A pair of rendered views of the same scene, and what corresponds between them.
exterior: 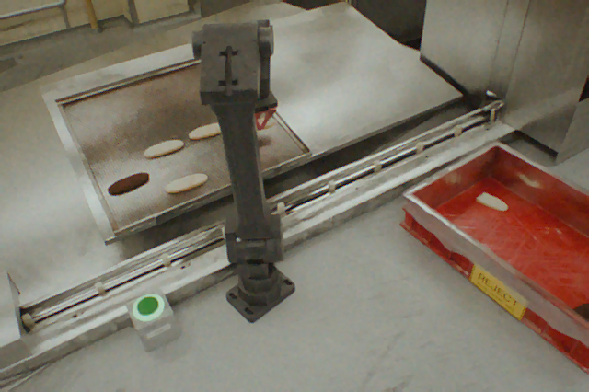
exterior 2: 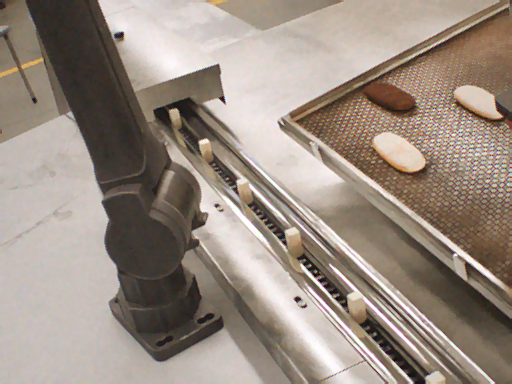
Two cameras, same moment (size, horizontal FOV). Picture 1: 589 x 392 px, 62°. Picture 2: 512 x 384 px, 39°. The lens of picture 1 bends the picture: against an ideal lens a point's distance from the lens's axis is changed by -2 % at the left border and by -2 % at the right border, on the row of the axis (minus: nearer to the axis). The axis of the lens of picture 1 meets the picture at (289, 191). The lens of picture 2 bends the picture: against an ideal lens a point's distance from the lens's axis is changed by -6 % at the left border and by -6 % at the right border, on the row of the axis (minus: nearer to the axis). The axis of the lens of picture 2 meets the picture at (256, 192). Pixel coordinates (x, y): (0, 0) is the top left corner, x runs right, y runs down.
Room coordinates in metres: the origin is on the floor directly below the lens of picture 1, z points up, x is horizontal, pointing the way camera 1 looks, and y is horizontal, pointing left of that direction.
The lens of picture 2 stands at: (0.87, -0.55, 1.33)
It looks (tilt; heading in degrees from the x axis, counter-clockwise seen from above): 30 degrees down; 101
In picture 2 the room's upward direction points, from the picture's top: 12 degrees counter-clockwise
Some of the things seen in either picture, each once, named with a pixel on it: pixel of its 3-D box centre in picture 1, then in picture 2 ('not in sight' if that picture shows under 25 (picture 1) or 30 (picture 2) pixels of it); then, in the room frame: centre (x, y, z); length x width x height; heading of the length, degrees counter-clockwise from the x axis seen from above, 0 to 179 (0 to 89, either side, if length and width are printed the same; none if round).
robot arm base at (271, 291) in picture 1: (259, 281); (156, 290); (0.62, 0.07, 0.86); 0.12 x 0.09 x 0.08; 130
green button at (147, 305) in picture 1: (148, 306); not in sight; (0.55, 0.27, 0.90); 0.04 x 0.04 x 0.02
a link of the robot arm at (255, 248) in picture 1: (253, 247); (158, 225); (0.64, 0.08, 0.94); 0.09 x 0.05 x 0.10; 178
